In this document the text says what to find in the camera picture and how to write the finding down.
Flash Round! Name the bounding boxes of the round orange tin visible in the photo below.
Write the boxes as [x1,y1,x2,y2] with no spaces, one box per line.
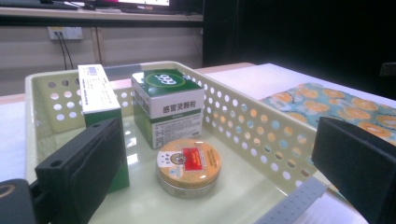
[156,138,222,199]

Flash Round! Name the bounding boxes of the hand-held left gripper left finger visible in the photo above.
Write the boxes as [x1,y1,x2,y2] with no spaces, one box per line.
[35,117,128,224]

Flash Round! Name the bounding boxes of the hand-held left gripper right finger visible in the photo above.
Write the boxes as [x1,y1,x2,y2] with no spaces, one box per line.
[312,116,396,224]

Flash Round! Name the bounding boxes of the black curtain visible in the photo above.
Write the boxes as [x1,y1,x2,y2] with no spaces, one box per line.
[202,0,396,101]

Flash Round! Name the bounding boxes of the black keyboard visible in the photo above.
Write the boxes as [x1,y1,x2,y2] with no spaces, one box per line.
[0,0,78,11]

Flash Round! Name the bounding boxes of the white wall socket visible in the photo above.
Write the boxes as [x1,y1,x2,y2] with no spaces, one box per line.
[47,26,84,41]

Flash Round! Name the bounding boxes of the tall green white medicine box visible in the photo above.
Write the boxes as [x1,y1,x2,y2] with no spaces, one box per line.
[78,63,131,194]

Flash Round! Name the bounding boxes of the black power cable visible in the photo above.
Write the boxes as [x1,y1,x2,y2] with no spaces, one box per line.
[55,32,68,71]
[59,32,75,70]

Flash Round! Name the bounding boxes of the orange slice print cloth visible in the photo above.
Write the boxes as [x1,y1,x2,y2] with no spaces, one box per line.
[261,82,396,147]

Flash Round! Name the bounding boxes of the wooden desk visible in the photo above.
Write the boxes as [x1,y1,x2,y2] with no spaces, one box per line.
[0,6,205,27]

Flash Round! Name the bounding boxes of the pale green perforated plastic basket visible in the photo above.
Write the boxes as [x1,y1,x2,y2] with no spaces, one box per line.
[24,61,335,224]

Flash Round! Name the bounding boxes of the square green white medicine box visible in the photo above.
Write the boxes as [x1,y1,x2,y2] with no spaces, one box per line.
[130,68,205,149]

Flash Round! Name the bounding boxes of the grey tape strip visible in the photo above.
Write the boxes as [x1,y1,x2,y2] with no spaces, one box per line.
[103,63,143,81]
[253,176,329,224]

